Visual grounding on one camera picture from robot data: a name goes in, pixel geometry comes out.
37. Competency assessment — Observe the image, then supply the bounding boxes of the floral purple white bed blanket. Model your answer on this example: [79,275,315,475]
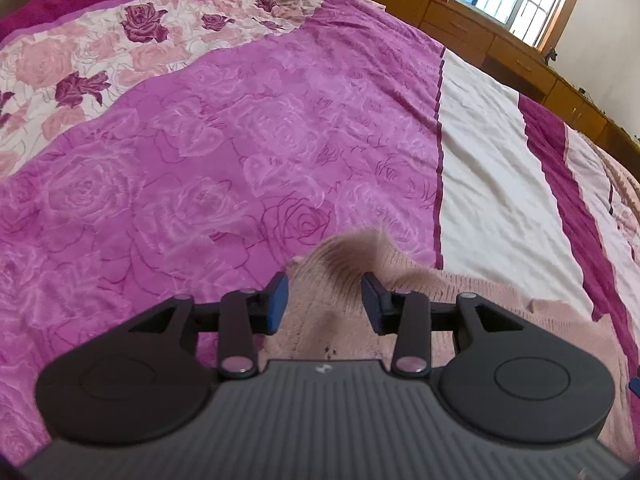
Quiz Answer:
[0,0,640,466]

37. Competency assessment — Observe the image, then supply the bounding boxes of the long wooden cabinet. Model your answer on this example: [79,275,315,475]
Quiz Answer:
[277,0,640,161]

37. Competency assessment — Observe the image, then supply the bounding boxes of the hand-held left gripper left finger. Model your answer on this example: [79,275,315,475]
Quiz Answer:
[127,272,290,380]

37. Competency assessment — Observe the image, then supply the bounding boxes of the pink textured pillow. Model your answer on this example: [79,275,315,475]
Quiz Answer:
[592,135,640,241]

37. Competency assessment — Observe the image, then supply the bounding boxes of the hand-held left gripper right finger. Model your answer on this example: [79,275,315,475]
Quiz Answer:
[360,272,523,378]

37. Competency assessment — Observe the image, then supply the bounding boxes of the pink knitted sweater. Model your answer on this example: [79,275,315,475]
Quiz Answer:
[197,227,640,461]

